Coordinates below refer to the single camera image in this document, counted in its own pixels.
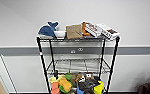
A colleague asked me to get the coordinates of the brown paper packet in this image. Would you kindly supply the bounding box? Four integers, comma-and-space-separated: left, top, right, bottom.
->
65, 23, 85, 40

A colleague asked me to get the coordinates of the white bowl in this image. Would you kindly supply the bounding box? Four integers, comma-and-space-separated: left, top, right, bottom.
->
53, 30, 67, 40

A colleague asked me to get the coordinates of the orange packet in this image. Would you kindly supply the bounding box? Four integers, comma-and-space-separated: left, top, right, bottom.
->
81, 21, 92, 37

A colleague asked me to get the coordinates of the white red printed box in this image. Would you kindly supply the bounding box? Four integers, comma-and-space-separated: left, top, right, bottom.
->
84, 22, 104, 39

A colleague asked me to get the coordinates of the brown plush toy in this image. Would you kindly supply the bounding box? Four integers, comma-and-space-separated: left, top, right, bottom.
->
70, 72, 84, 85

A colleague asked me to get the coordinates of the green ball toy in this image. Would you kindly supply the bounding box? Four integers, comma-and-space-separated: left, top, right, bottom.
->
64, 73, 74, 81

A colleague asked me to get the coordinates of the blue whale plush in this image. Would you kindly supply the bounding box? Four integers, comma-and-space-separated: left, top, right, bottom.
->
37, 20, 60, 39

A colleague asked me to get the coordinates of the white dark printed box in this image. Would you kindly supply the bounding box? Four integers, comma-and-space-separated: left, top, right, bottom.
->
96, 23, 122, 42

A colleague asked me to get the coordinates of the orange yellow toy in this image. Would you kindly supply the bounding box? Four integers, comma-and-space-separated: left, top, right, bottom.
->
58, 78, 73, 93

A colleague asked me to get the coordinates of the black fabric toy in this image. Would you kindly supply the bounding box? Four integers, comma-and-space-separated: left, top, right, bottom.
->
78, 77, 102, 93

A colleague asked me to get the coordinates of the blue cup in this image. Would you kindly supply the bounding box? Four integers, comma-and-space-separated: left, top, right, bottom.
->
76, 83, 84, 94

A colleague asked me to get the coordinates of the wall socket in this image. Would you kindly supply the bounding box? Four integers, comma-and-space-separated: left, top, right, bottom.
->
77, 47, 84, 53
70, 49, 76, 54

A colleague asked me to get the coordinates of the black wire shelf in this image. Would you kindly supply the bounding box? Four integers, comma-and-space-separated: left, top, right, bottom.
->
35, 34, 122, 94

